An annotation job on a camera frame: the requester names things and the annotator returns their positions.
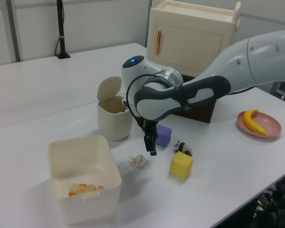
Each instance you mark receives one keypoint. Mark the cream trash can with lid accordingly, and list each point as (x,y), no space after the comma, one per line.
(112,123)

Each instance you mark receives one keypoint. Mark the yellow banana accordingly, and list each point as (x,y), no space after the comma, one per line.
(250,122)

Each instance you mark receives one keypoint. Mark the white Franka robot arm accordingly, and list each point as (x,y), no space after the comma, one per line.
(256,59)

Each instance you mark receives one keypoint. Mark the purple foam cube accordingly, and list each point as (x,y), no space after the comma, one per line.
(164,136)

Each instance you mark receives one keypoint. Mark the white paper ball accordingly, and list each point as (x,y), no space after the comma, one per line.
(139,161)

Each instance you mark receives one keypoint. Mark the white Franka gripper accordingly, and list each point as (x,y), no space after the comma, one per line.
(148,124)

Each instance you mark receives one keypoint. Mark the small panda toy figure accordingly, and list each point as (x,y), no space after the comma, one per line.
(184,147)

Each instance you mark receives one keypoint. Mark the dark brown base box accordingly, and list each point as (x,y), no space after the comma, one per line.
(202,111)

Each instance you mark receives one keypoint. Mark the cream open plastic container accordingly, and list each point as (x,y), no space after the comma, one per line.
(85,209)

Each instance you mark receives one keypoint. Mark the pink plate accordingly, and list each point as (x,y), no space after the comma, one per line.
(270,126)

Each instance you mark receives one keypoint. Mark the orange glazed bread toy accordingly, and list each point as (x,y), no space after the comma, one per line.
(83,188)

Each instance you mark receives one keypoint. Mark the yellow foam cube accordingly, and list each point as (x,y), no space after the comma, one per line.
(180,166)

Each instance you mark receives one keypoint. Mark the large cream plastic cabinet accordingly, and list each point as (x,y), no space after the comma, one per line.
(192,47)

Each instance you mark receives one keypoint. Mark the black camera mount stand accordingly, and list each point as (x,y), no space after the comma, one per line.
(61,31)

